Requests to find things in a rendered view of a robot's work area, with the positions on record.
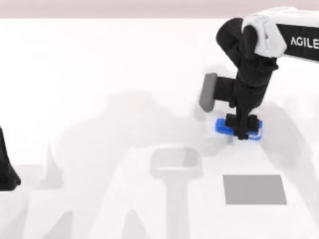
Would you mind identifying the gray wrist camera box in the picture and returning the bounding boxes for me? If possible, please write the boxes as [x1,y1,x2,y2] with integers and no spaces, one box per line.
[199,72,218,113]

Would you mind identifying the gray mat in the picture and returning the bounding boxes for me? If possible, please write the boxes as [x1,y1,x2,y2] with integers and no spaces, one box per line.
[222,174,288,205]

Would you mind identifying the blue plastic object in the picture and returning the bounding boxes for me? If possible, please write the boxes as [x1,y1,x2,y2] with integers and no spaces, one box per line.
[215,118,264,141]

